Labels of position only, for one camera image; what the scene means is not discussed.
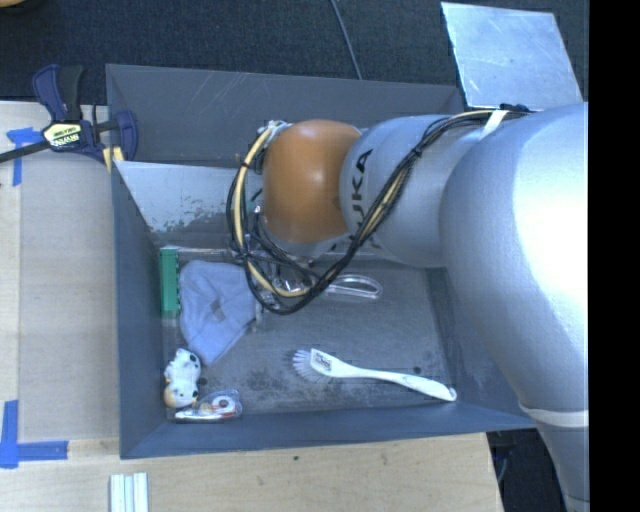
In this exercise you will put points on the clear plastic glasses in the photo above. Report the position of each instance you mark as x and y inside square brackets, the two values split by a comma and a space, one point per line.
[357, 286]

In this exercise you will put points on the pale blue cloth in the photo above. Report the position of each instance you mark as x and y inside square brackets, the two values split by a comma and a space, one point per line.
[215, 310]

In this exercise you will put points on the grey metal bin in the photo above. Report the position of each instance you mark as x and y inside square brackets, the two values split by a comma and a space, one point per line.
[350, 340]

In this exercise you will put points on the green flat block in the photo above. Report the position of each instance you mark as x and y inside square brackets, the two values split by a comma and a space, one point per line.
[169, 280]

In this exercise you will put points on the white dish brush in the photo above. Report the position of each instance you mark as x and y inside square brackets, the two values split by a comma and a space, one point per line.
[380, 375]

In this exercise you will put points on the black and white toy cow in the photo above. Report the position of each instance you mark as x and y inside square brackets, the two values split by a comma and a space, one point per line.
[182, 377]

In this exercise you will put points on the pale wood board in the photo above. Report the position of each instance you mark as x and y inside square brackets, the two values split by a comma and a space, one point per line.
[65, 300]

